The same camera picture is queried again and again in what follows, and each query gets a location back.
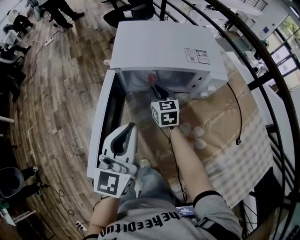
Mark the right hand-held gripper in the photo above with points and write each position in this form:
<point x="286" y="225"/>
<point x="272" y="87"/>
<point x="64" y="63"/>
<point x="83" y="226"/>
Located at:
<point x="167" y="117"/>

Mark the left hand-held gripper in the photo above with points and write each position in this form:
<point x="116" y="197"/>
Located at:
<point x="107" y="182"/>

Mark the small red object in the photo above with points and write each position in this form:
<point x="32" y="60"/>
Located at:
<point x="151" y="79"/>

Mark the white microwave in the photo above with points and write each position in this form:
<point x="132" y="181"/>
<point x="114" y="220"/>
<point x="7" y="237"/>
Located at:
<point x="164" y="44"/>

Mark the person's right forearm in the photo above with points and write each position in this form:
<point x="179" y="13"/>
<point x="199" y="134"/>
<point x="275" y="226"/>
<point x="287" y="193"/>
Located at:
<point x="187" y="159"/>

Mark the person's left forearm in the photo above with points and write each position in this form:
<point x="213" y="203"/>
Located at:
<point x="103" y="215"/>

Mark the round glass turntable plate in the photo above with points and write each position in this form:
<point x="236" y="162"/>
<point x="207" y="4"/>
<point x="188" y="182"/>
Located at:
<point x="173" y="77"/>

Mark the person's white shoe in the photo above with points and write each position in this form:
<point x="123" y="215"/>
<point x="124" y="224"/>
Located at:
<point x="145" y="163"/>

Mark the person's blue jeans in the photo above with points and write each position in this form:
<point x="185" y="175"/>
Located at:
<point x="150" y="187"/>

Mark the beige checked tablecloth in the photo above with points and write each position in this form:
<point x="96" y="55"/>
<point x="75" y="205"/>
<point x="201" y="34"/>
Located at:
<point x="222" y="145"/>

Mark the person's grey printed t-shirt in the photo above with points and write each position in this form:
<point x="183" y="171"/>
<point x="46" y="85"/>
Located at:
<point x="152" y="225"/>

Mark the white power strip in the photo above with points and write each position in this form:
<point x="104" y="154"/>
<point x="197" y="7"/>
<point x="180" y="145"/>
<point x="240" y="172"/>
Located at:
<point x="48" y="41"/>
<point x="80" y="225"/>

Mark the black office chair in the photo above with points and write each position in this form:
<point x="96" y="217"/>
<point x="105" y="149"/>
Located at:
<point x="11" y="77"/>
<point x="117" y="16"/>

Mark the small screen device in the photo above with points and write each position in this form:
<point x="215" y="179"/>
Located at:
<point x="185" y="211"/>

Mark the black curved railing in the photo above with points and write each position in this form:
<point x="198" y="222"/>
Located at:
<point x="257" y="84"/>

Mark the green bag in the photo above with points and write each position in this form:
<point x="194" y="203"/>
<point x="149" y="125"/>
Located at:
<point x="264" y="42"/>

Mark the dark round chair seat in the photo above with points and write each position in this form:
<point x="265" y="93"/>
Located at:
<point x="10" y="182"/>

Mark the black straight railing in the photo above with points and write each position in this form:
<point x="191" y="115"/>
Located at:
<point x="255" y="4"/>

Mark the blue wall sign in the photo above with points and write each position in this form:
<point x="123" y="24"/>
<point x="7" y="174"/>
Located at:
<point x="266" y="30"/>

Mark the large glass window wall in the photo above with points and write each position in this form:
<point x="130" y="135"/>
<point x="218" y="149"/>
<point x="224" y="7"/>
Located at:
<point x="286" y="51"/>

